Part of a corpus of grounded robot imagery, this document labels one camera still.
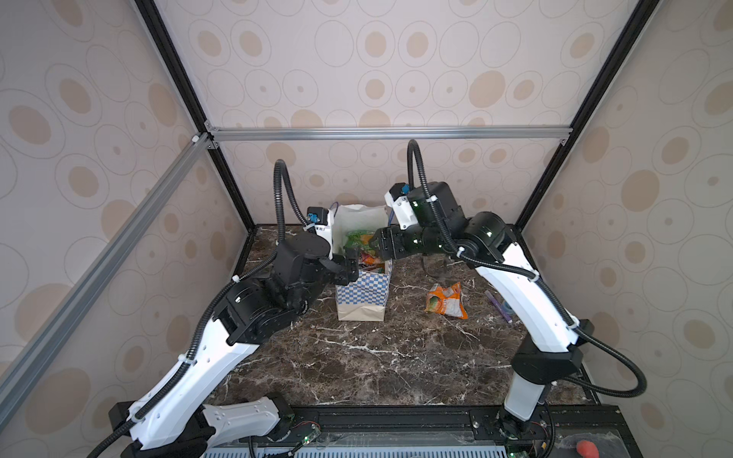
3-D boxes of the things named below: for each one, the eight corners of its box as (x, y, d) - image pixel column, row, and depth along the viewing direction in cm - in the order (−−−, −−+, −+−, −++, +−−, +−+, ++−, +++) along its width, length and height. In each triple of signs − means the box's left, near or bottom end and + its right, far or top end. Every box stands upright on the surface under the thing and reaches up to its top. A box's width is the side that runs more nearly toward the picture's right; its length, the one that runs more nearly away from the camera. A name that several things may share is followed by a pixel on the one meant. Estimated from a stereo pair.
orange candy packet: (426, 318, 96) (428, 310, 91) (422, 291, 102) (425, 282, 98) (462, 318, 96) (466, 310, 91) (456, 291, 102) (459, 282, 98)
